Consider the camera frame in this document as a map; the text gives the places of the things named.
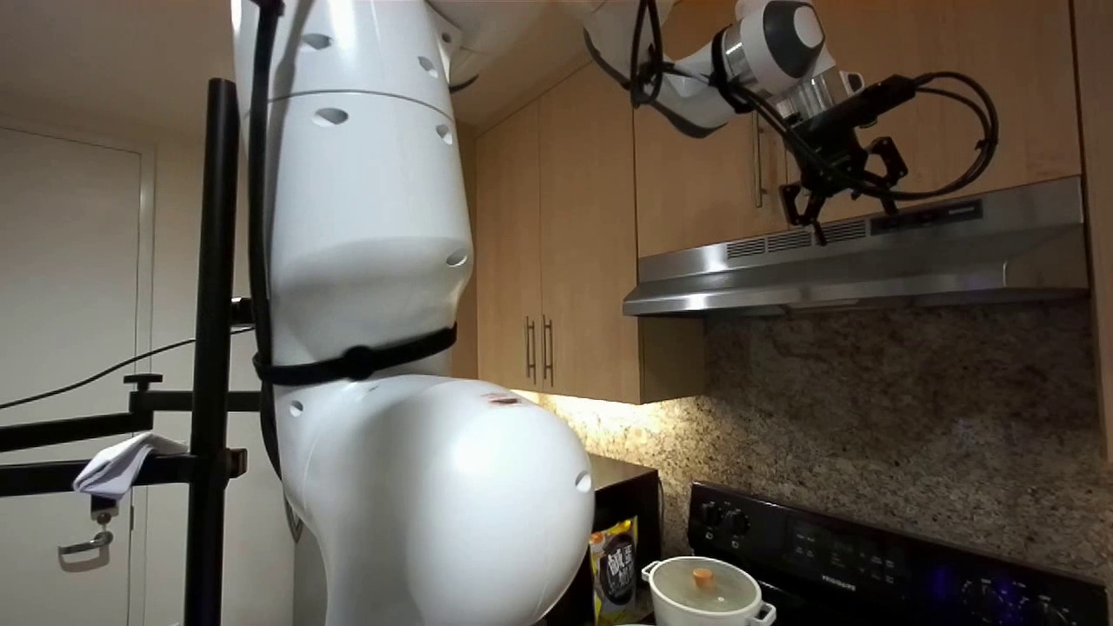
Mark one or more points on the white room door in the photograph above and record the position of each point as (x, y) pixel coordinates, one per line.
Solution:
(69, 287)

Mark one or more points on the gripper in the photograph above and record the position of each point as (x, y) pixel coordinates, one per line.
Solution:
(833, 146)

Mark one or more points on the black stove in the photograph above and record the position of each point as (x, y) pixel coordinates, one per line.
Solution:
(852, 556)

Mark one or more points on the narrow wooden cabinet door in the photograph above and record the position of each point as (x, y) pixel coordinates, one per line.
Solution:
(504, 261)

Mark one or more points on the glass pot lid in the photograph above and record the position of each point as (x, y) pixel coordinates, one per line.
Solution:
(704, 584)

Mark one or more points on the stainless steel range hood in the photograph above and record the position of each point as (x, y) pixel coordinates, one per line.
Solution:
(869, 261)

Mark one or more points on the black stove knob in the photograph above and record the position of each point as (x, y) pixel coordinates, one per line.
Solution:
(988, 600)
(739, 522)
(710, 514)

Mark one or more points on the yellow and black snack bag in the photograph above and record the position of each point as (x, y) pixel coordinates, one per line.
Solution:
(616, 569)

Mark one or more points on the black pole stand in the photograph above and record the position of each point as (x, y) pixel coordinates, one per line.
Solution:
(211, 348)

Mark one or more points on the wide wooden cabinet door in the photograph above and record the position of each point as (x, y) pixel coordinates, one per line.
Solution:
(1000, 52)

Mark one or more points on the short wooden cabinet door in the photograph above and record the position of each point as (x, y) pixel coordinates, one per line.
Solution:
(696, 191)

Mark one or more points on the wooden wall cabinet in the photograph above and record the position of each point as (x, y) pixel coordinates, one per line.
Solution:
(591, 261)

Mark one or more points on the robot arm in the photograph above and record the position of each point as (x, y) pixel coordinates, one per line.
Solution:
(374, 261)

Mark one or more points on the white cloth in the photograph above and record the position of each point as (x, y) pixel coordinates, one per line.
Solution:
(117, 465)

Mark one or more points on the black microwave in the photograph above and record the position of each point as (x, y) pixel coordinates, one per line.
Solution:
(622, 496)

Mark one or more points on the tall wooden cabinet door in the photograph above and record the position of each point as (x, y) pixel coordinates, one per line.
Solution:
(587, 243)

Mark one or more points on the white pot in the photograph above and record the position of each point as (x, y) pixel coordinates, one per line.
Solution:
(678, 610)

